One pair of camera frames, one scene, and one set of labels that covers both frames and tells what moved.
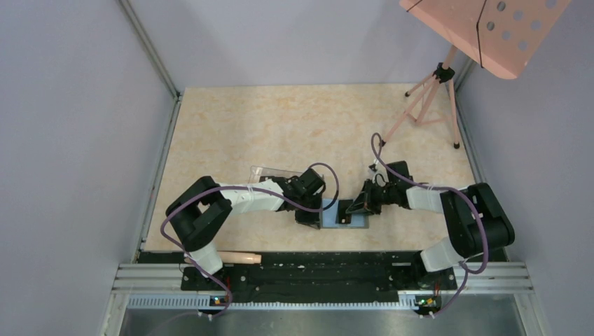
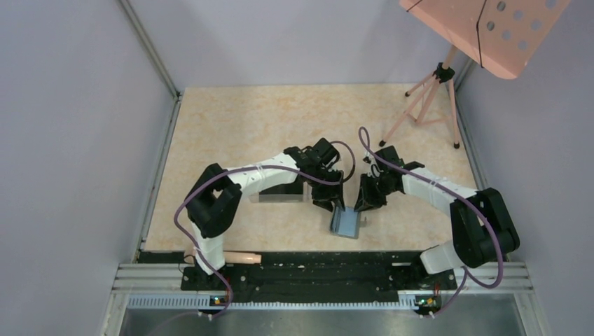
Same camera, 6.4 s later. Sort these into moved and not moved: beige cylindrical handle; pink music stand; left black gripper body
Moved: left black gripper body
Not moved: beige cylindrical handle; pink music stand
